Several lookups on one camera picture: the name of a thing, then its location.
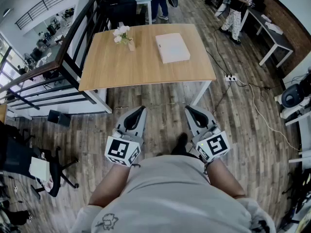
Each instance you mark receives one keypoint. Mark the white box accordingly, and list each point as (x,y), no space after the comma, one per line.
(172,47)

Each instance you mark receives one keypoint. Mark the dark table with white legs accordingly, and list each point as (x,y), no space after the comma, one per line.
(272,35)

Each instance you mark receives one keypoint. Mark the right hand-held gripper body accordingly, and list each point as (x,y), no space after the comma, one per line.
(215,145)

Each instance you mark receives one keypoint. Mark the white paper bag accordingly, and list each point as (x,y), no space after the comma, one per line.
(40,170)

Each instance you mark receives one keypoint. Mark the person's right forearm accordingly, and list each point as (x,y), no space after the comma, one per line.
(223,178)

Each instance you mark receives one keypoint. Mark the black bin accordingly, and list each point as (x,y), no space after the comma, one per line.
(58,119)

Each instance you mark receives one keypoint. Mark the black office chair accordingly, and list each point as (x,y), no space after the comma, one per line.
(121,12)
(14,152)

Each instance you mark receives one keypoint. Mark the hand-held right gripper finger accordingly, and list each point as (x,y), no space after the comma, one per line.
(209,118)
(194,126)

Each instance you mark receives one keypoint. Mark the beige vase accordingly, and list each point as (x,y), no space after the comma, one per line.
(132,47)

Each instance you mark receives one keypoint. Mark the white power strip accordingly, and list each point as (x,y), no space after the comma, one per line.
(230,78)

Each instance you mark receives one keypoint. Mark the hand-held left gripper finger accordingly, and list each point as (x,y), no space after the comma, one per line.
(121,122)
(143,127)

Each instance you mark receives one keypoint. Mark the person's left forearm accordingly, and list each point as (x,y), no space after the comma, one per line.
(109,186)

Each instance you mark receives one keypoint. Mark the person's leg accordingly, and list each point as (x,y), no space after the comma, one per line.
(159,154)
(179,144)

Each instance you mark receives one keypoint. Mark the person's grey shirt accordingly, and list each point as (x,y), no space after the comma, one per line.
(170,198)

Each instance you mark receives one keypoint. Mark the wooden table top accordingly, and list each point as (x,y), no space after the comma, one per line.
(136,67)

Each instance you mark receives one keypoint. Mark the pink white flower bouquet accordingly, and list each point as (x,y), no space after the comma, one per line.
(120,34)

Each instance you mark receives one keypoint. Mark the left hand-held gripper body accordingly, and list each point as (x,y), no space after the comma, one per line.
(121,149)

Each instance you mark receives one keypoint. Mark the person's right leg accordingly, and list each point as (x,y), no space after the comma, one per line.
(179,144)

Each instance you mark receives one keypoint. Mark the person's left leg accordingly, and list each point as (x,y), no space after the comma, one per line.
(159,154)

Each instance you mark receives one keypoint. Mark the black metal railing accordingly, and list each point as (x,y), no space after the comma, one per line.
(29,75)

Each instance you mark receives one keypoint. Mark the round grey headset device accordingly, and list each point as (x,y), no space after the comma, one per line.
(292,96)

